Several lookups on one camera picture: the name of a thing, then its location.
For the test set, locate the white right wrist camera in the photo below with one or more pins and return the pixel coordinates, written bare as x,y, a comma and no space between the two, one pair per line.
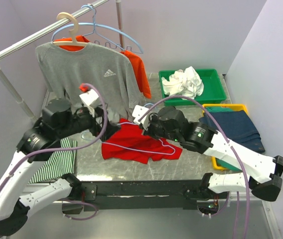
141,116

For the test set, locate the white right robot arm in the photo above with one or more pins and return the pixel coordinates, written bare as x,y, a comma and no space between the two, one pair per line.
260,174

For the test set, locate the wooden hanger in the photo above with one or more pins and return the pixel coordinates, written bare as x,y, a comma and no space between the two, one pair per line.
72,32

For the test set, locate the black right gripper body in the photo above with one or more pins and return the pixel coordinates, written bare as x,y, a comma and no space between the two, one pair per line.
155,129

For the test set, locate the grey adidas t shirt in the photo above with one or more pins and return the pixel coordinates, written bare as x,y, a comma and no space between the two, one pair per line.
107,70

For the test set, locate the blue denim jeans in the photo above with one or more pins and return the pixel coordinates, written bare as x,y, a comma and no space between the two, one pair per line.
240,129

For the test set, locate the red t shirt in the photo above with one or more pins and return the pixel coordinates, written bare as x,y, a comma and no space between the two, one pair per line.
136,144

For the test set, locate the silver clothes rack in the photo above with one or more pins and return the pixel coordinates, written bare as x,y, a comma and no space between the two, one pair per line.
65,18

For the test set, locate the green white striped cloth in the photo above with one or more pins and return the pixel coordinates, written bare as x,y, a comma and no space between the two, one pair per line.
59,163

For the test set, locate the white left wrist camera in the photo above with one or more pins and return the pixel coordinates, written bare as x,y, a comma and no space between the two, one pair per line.
89,95

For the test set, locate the orange t shirt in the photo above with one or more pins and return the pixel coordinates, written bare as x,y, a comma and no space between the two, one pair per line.
135,60

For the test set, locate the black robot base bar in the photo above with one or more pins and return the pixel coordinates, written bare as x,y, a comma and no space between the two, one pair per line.
107,195

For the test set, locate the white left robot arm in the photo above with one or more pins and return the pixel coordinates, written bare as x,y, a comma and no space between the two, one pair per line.
34,150

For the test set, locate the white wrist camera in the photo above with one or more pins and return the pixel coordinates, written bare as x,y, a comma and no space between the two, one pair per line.
89,95
141,116

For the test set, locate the white t shirt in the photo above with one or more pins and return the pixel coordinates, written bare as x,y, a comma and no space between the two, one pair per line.
184,83

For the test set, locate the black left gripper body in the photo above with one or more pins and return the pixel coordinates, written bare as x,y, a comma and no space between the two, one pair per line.
96,128

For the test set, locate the green plastic bin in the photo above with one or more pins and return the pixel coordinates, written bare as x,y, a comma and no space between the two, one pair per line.
213,92

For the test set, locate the yellow plastic bin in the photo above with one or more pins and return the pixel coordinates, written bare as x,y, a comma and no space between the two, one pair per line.
234,107

